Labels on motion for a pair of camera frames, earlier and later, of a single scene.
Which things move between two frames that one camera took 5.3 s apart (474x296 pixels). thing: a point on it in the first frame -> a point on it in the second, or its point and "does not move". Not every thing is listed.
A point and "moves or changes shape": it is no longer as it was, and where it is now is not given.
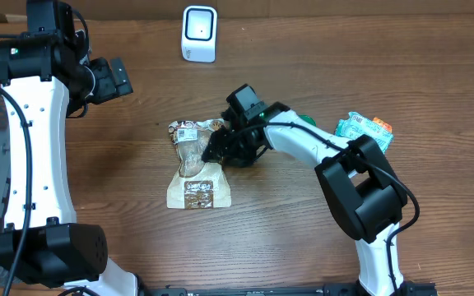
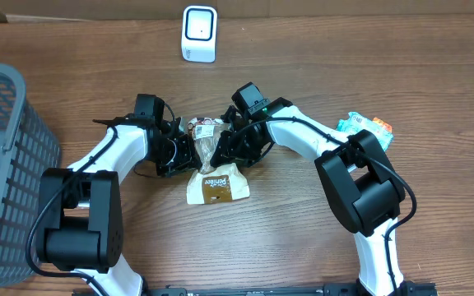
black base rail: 409,289 does not move
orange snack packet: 380,122 does not move
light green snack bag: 357,125 does not move
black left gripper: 111,88 -> 188,162
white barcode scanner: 199,34 does not move
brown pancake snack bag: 197,184 moves or changes shape
